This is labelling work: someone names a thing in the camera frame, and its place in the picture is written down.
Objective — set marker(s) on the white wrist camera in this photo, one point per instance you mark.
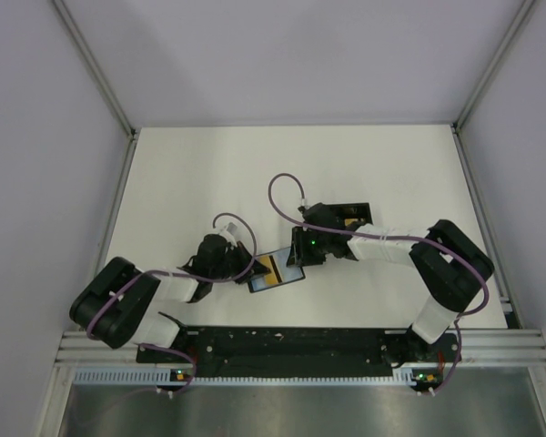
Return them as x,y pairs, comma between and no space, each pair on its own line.
303,205
229,230

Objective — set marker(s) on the white slotted cable duct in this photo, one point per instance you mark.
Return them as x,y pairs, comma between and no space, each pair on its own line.
165,377

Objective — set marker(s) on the aluminium front rail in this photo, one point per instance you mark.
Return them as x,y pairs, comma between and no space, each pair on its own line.
480,348

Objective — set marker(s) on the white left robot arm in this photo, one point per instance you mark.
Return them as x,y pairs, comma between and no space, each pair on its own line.
124,304

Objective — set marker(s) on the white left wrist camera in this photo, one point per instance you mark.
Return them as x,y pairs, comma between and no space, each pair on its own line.
229,230

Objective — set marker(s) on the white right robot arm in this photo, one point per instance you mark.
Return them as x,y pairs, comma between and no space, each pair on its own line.
453,268

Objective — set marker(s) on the black plastic card tray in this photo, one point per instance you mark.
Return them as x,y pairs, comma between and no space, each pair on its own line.
352,210

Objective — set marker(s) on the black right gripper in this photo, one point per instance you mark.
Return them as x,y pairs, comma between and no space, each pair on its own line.
298,255

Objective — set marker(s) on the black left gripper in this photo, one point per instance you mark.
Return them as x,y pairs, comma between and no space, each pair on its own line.
243,254

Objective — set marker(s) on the yellow card black stripe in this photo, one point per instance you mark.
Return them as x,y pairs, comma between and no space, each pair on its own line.
268,275

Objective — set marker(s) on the aluminium frame post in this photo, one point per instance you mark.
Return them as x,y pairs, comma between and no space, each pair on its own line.
500,54
90,63

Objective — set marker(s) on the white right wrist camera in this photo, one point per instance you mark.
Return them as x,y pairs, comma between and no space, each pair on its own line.
303,205

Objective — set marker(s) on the black leather card holder wallet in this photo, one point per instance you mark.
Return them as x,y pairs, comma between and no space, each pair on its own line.
290,274

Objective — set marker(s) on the aluminium left frame post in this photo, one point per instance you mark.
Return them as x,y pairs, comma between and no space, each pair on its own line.
90,63

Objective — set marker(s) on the aluminium right frame post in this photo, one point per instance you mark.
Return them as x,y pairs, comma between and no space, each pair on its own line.
500,54

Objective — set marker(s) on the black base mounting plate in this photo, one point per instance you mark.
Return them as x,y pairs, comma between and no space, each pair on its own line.
264,352

